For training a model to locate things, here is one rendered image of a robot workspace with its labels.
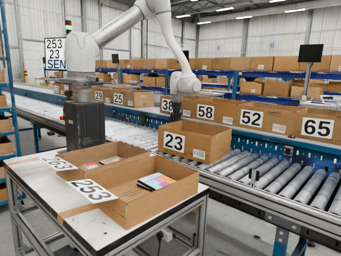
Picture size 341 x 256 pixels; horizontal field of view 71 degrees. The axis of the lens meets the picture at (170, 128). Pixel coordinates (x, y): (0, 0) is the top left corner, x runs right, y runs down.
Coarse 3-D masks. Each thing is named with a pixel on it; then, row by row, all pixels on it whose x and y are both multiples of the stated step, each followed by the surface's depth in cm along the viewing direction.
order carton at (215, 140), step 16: (160, 128) 156; (176, 128) 174; (192, 128) 176; (208, 128) 168; (224, 128) 161; (160, 144) 159; (192, 144) 143; (208, 144) 137; (224, 144) 151; (208, 160) 139
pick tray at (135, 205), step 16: (144, 160) 117; (160, 160) 120; (96, 176) 99; (112, 176) 105; (128, 176) 111; (144, 176) 118; (176, 176) 113; (192, 176) 100; (112, 192) 102; (128, 192) 102; (144, 192) 102; (160, 192) 87; (176, 192) 94; (192, 192) 102; (112, 208) 83; (128, 208) 78; (144, 208) 83; (160, 208) 89; (128, 224) 79
